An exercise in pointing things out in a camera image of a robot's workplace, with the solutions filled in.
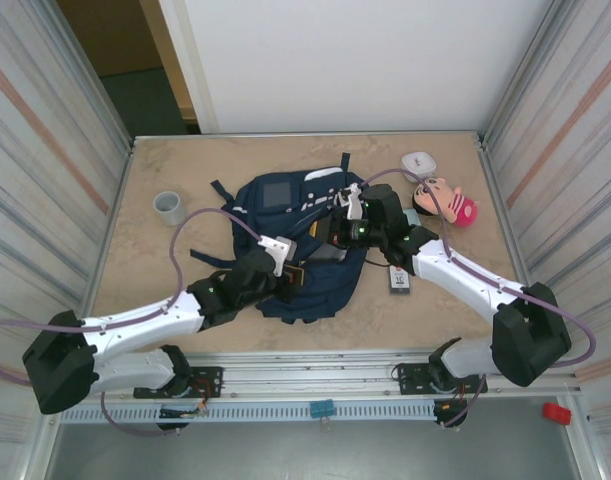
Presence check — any navy blue backpack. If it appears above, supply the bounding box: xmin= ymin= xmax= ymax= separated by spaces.
xmin=189 ymin=152 xmax=369 ymax=325

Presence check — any white round lidded container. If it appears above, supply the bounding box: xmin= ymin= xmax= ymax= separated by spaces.
xmin=400 ymin=149 xmax=438 ymax=184

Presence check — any plush doll pink striped shirt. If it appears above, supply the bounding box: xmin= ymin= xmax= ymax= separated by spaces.
xmin=411 ymin=174 xmax=482 ymax=230

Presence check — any grey ceramic cup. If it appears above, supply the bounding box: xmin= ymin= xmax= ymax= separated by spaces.
xmin=152 ymin=190 xmax=189 ymax=227

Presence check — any red plastic block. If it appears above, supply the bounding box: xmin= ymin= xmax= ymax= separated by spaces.
xmin=543 ymin=401 xmax=572 ymax=426

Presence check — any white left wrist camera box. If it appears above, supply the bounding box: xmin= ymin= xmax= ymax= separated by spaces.
xmin=256 ymin=234 xmax=297 ymax=276

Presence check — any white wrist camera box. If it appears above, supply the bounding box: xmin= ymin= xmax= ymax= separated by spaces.
xmin=334 ymin=182 xmax=370 ymax=221
xmin=256 ymin=234 xmax=297 ymax=276

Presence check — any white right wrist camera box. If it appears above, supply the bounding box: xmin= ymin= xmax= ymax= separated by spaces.
xmin=334 ymin=182 xmax=370 ymax=221

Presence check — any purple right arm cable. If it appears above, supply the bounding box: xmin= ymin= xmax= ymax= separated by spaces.
xmin=357 ymin=168 xmax=597 ymax=386

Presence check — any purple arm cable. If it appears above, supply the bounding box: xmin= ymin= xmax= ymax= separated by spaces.
xmin=357 ymin=168 xmax=597 ymax=386
xmin=0 ymin=207 xmax=266 ymax=437

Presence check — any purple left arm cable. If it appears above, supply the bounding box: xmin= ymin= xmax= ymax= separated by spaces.
xmin=0 ymin=207 xmax=266 ymax=437

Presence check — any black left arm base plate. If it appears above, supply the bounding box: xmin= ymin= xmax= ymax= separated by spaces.
xmin=134 ymin=366 xmax=224 ymax=400

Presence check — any aluminium rail frame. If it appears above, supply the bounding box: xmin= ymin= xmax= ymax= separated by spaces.
xmin=37 ymin=349 xmax=584 ymax=401

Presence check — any slotted grey cable tray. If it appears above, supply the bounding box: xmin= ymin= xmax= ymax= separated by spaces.
xmin=59 ymin=402 xmax=436 ymax=424

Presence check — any aluminium frame post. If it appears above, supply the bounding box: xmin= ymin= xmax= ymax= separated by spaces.
xmin=49 ymin=0 xmax=136 ymax=151
xmin=477 ymin=0 xmax=566 ymax=146

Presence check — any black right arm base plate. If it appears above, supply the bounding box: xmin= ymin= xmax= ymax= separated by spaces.
xmin=395 ymin=363 xmax=488 ymax=396

